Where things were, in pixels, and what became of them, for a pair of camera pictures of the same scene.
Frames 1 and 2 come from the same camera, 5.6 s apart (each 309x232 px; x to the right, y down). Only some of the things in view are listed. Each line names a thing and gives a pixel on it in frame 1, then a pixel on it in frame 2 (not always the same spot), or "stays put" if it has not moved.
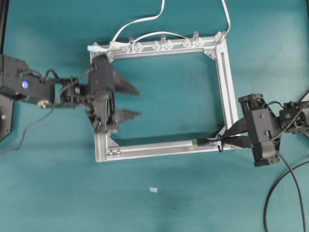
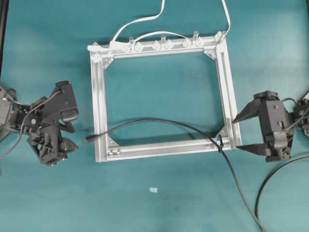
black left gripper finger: x=122 y=114 -> x=68 y=146
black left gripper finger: x=122 y=85 -> x=68 y=126
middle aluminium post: x=163 y=41 stays put
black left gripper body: x=100 y=101 -> x=51 y=147
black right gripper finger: x=240 y=126 -> x=251 y=110
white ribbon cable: x=100 y=47 stays put
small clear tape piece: x=153 y=189 stays put
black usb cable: x=205 y=142 -> x=255 y=216
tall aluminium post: x=132 y=44 stays put
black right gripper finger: x=244 y=142 -> x=257 y=149
